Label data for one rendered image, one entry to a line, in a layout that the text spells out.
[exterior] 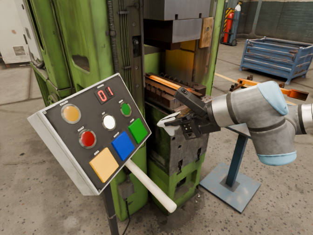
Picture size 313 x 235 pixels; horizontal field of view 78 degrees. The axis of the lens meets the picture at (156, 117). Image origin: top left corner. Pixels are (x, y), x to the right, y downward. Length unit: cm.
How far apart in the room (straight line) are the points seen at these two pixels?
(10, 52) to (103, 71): 537
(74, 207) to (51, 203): 21
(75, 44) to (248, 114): 102
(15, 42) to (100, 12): 534
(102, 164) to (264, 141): 45
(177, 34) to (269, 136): 62
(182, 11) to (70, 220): 160
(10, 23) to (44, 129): 559
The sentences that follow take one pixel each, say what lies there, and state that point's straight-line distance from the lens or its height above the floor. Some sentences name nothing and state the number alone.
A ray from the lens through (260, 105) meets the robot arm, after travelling 52.
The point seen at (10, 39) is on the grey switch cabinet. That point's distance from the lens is 616.
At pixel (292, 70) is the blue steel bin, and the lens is 473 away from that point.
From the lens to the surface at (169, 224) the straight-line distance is 165.
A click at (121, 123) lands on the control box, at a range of 69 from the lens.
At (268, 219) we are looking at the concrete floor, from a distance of 188.
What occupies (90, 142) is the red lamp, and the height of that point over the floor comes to 108.
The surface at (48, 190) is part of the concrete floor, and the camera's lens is 206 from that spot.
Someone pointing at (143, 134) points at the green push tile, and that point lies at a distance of 75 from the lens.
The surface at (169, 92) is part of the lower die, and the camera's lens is 111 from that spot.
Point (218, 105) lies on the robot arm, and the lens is 54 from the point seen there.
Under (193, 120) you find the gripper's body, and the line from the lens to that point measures 58.
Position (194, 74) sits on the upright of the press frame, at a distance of 136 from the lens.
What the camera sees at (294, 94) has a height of 96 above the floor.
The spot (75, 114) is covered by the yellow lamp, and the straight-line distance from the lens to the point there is 59.
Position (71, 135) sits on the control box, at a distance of 57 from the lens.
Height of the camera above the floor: 143
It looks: 31 degrees down
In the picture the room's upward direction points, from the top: straight up
